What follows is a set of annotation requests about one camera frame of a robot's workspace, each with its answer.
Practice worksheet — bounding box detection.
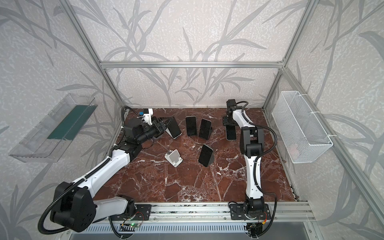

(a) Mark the white-edged phone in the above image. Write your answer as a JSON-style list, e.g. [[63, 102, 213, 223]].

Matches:
[[226, 125, 237, 141]]

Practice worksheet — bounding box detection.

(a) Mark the black phone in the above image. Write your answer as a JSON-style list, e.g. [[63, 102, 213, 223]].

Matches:
[[198, 145, 213, 167], [167, 117, 180, 128]]

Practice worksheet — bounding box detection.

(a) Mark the white front phone stand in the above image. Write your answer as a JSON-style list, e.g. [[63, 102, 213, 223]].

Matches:
[[165, 150, 183, 168]]

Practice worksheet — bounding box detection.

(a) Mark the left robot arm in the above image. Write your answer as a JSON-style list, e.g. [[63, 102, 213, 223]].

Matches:
[[38, 117, 172, 235]]

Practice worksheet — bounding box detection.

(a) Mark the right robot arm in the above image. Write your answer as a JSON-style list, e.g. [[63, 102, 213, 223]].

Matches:
[[223, 106, 265, 220]]

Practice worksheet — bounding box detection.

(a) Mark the white metal phone stand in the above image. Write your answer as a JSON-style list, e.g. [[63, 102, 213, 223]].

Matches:
[[166, 127, 182, 139]]

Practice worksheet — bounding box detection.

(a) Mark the phone in purple case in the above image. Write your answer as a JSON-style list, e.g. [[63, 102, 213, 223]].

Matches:
[[199, 119, 212, 140]]

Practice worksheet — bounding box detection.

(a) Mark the phone in grey-blue case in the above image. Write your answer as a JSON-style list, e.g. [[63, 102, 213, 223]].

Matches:
[[185, 116, 197, 137]]

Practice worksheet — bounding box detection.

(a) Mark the dark grey front phone stand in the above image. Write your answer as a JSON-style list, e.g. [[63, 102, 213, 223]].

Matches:
[[207, 151, 215, 166]]

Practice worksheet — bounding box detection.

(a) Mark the green circuit board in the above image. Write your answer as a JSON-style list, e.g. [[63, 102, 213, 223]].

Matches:
[[120, 223, 142, 232]]

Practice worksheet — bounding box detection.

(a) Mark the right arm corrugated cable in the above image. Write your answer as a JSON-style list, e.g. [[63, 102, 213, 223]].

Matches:
[[235, 101, 278, 238]]

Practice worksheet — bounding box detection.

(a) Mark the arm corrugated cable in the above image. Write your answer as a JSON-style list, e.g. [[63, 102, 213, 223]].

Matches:
[[235, 101, 278, 238], [37, 157, 112, 235]]

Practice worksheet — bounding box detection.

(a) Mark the white wire mesh basket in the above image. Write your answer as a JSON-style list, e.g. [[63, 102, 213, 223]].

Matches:
[[272, 91, 333, 164]]

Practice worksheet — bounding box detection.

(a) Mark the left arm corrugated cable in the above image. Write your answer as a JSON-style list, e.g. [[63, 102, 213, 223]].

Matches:
[[37, 157, 112, 235]]

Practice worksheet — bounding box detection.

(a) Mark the clear plastic wall tray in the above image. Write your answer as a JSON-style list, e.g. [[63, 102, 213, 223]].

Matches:
[[9, 94, 98, 163]]

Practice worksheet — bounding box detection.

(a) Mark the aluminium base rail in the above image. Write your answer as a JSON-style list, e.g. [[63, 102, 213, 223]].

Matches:
[[64, 201, 316, 224]]

